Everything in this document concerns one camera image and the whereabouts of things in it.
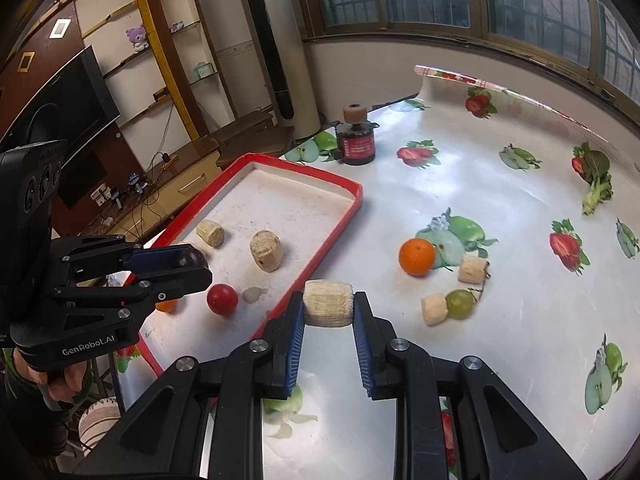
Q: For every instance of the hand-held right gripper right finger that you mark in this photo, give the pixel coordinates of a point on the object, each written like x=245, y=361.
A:
x=362, y=350

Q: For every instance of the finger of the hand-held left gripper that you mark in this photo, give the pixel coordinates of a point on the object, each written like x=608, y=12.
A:
x=155, y=259
x=175, y=282

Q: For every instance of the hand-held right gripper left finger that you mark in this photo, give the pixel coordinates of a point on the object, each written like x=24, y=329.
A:
x=295, y=345

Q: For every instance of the large orange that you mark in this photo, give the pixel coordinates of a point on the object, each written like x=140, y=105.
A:
x=167, y=306

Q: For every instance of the dark purple plum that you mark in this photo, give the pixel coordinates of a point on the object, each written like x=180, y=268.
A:
x=193, y=258

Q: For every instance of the red cherry tomato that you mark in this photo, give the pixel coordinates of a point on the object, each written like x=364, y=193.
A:
x=222, y=299

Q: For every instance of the beige cylindrical chunk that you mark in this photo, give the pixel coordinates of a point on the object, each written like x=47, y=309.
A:
x=434, y=308
x=210, y=233
x=327, y=303
x=472, y=268
x=267, y=250

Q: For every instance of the red rectangular tray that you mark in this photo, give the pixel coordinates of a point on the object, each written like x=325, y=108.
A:
x=295, y=200

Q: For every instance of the person's left forearm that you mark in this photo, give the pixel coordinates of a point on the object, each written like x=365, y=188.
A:
x=25, y=420

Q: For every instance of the person's left hand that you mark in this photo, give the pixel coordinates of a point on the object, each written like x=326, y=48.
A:
x=65, y=380

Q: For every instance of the wooden television cabinet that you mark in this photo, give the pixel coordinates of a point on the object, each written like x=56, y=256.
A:
x=190, y=180

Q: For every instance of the green grape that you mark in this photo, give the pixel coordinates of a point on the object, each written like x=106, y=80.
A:
x=460, y=303

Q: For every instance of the small orange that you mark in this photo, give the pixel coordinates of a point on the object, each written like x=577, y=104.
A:
x=417, y=256

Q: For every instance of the fruit-printed tablecloth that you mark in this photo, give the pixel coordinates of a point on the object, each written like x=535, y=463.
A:
x=500, y=350

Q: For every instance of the black television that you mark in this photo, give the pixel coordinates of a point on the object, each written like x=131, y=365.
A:
x=75, y=110

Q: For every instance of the striped round stool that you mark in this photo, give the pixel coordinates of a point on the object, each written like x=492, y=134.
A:
x=97, y=422

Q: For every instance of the green box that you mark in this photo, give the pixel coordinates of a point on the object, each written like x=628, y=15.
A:
x=202, y=70

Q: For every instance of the dark jar with red label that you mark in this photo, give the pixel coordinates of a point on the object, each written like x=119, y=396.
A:
x=356, y=140

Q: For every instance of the purple plush toy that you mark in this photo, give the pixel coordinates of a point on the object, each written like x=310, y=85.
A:
x=137, y=38

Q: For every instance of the white tower air conditioner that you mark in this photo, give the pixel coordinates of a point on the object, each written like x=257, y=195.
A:
x=295, y=60

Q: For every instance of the barred window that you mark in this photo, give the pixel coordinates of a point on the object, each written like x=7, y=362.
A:
x=477, y=0

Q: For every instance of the wall shelf unit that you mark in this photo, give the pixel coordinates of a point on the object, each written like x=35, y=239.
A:
x=165, y=95

